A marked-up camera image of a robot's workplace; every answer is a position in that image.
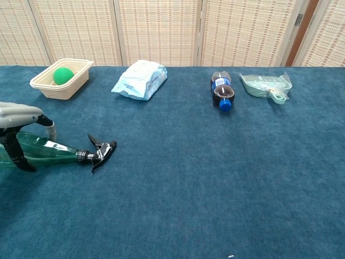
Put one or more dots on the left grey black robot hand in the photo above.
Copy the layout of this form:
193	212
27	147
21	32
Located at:
16	116

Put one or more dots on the green transparent spray bottle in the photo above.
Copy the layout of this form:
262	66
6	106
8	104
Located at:
48	152

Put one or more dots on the cola bottle with blue cap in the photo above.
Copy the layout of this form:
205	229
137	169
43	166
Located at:
222	93

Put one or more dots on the beige plastic food container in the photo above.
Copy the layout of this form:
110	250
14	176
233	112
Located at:
68	90

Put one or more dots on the green foam ball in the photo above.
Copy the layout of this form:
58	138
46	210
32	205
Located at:
63	76

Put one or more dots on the woven folding screen panel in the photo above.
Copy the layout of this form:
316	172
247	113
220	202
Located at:
16	32
159	29
248	29
327	40
78	29

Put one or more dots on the light blue wet wipes pack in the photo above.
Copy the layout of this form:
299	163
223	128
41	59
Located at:
140	81

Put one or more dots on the blue table cloth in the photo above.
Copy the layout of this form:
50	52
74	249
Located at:
172	175

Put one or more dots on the mint green dustpan in bag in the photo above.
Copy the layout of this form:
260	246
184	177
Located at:
258	86

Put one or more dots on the metal screen hinge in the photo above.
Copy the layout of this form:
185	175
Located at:
298	20

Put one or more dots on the brown wooden post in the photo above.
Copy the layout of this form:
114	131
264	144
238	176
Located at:
300	37

